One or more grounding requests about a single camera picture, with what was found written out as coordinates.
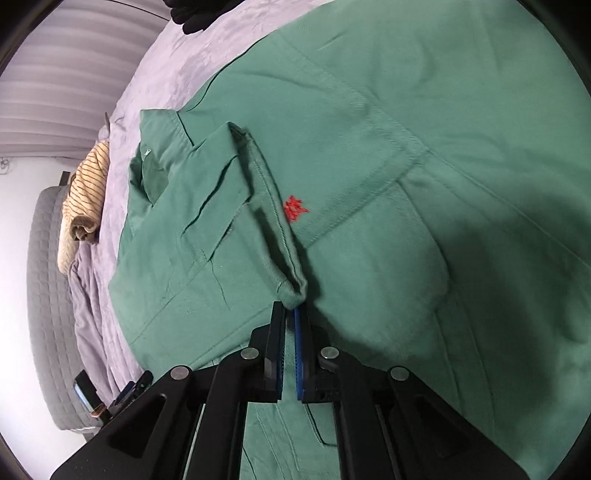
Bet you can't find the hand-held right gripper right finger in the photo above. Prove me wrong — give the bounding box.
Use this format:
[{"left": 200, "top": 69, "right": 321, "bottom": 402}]
[{"left": 294, "top": 306, "right": 530, "bottom": 480}]

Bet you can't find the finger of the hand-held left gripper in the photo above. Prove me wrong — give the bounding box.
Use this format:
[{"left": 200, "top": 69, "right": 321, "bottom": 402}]
[{"left": 109, "top": 370, "right": 154, "bottom": 409}]

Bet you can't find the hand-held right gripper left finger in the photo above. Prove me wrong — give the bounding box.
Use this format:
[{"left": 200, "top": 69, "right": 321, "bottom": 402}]
[{"left": 50, "top": 301, "right": 287, "bottom": 480}]

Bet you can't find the green work jacket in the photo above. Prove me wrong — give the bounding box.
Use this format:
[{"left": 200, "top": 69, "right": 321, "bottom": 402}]
[{"left": 108, "top": 0, "right": 586, "bottom": 480}]

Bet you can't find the grey quilted mattress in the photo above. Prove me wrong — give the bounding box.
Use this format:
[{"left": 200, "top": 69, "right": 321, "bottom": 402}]
[{"left": 27, "top": 185, "right": 100, "bottom": 432}]

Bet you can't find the beige striped cloth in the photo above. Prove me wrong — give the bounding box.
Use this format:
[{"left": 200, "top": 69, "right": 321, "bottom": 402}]
[{"left": 58, "top": 141, "right": 112, "bottom": 273}]

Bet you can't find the pale pleated curtain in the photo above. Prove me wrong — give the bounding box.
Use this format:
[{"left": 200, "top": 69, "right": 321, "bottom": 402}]
[{"left": 0, "top": 9, "right": 168, "bottom": 161}]

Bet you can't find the purple plush blanket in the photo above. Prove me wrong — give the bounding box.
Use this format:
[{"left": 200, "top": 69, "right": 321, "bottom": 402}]
[{"left": 69, "top": 0, "right": 319, "bottom": 402}]

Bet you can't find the black cloth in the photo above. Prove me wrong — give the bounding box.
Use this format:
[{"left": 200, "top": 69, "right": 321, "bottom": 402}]
[{"left": 166, "top": 0, "right": 251, "bottom": 36}]

